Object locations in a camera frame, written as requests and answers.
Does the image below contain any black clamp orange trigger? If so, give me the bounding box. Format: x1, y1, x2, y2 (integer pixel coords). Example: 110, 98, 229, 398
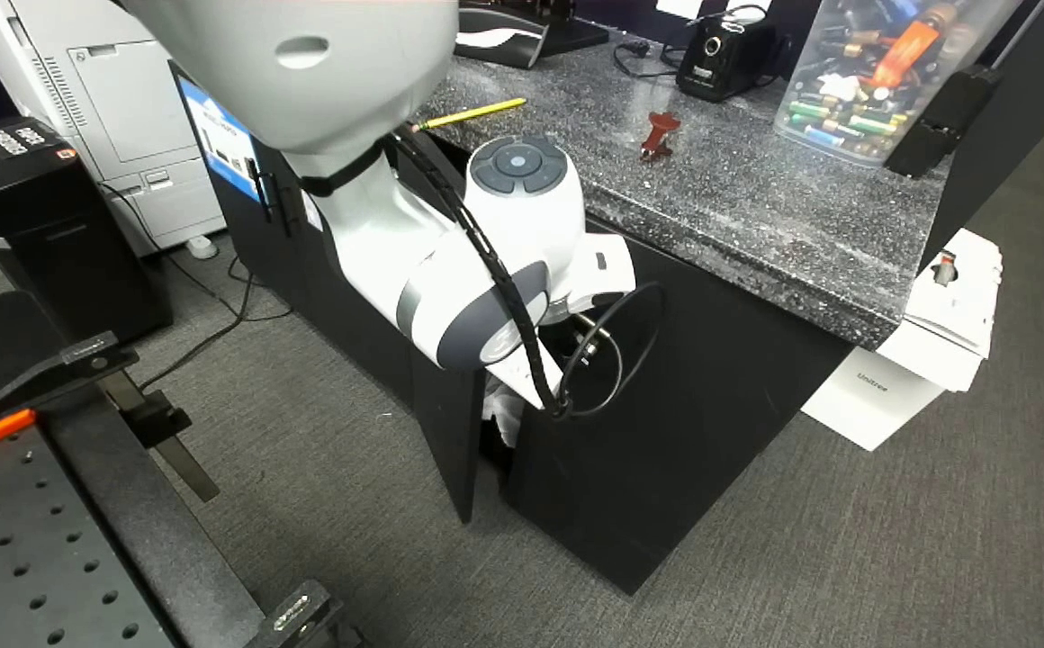
0, 329, 227, 509

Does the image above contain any black coiled cable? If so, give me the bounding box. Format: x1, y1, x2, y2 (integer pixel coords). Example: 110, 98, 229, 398
605, 37, 683, 88

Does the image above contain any black white stapler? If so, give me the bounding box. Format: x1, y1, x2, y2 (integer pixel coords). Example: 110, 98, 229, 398
455, 0, 554, 73

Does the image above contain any thin black floor cable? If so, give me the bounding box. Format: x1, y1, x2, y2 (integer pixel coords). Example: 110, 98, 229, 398
134, 245, 296, 396

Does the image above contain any white paper sheet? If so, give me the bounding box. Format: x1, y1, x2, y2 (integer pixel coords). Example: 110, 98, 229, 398
797, 341, 948, 458

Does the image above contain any black trash drawer front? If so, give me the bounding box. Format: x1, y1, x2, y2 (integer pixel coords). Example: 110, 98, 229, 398
167, 58, 315, 262

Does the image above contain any black electric pencil sharpener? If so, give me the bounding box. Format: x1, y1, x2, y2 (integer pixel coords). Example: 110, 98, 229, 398
672, 0, 785, 103

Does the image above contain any white drawer label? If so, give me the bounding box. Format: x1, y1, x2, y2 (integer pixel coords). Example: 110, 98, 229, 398
174, 73, 272, 208

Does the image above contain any black box machine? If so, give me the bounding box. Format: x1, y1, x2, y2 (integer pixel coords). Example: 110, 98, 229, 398
0, 110, 181, 352

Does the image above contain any black perforated robot table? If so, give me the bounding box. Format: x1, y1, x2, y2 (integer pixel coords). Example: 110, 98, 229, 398
0, 398, 271, 648

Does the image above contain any black table corner bracket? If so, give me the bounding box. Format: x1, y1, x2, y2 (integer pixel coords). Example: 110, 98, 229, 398
242, 576, 366, 648

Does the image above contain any white paper stack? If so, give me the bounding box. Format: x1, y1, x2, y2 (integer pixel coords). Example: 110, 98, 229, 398
873, 222, 1008, 398

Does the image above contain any small black red figure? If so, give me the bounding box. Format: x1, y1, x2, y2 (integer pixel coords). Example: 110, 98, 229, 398
926, 248, 962, 292

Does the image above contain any yellow pencil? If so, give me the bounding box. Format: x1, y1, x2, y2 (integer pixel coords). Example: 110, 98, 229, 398
407, 94, 530, 136

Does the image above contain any black cabinet granite counter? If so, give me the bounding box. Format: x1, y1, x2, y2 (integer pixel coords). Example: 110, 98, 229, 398
167, 0, 1044, 601

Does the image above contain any black cabinet door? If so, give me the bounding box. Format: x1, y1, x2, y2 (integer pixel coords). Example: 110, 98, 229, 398
248, 140, 485, 530

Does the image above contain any black hole punch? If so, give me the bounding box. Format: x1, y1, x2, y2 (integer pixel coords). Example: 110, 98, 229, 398
535, 0, 611, 58

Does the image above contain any white office printer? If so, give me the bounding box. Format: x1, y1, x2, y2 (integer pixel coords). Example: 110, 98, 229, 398
0, 0, 235, 262

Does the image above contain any small black flat device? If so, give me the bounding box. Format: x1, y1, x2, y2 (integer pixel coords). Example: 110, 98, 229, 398
883, 60, 1008, 185

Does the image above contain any small red object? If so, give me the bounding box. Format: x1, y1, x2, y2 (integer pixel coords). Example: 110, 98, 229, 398
635, 109, 683, 167

